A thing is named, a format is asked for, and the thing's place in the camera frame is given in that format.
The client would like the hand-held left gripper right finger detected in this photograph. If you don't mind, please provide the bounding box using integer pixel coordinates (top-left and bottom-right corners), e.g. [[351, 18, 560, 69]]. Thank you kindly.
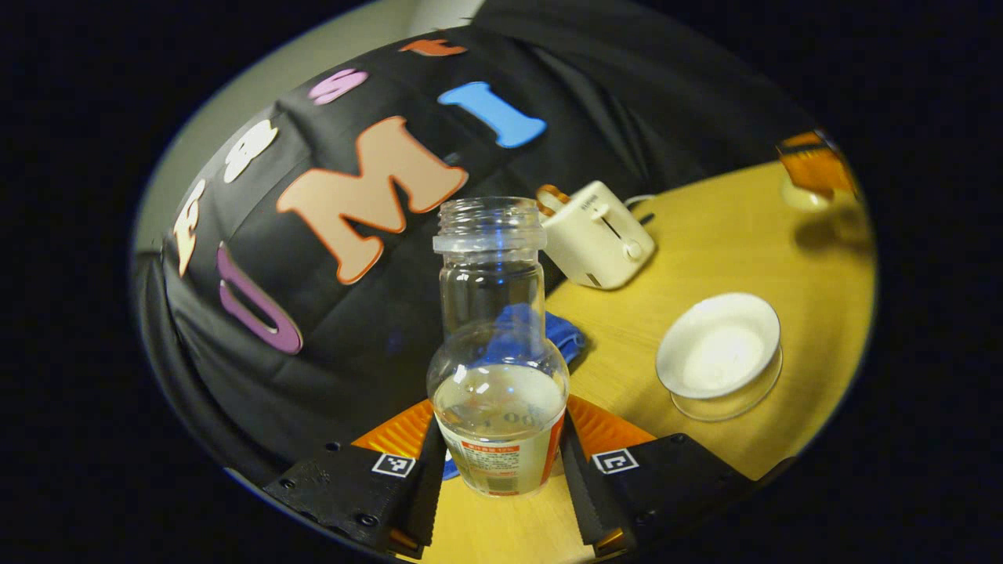
[[559, 395, 759, 559]]

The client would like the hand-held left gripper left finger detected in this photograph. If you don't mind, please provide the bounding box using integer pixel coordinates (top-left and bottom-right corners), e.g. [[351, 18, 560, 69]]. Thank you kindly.
[[263, 399, 447, 559]]

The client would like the clear glass water bottle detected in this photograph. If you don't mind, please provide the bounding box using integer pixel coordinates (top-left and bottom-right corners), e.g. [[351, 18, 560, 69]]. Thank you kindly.
[[427, 197, 570, 498]]

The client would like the white porcelain teacup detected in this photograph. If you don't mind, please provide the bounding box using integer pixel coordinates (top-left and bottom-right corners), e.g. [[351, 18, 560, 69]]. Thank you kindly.
[[656, 293, 782, 400]]

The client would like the white teacup saucer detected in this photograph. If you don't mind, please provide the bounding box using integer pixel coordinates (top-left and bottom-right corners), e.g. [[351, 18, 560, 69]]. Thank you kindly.
[[668, 345, 784, 423]]

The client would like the blue towel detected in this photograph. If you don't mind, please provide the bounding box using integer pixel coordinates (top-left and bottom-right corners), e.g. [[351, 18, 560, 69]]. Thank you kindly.
[[441, 304, 587, 481]]

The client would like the cream toaster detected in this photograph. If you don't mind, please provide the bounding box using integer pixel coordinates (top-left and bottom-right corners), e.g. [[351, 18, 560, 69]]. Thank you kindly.
[[541, 182, 657, 291]]

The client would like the white toaster cable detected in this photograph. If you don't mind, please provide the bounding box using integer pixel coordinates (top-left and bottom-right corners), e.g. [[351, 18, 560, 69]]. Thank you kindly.
[[625, 193, 661, 226]]

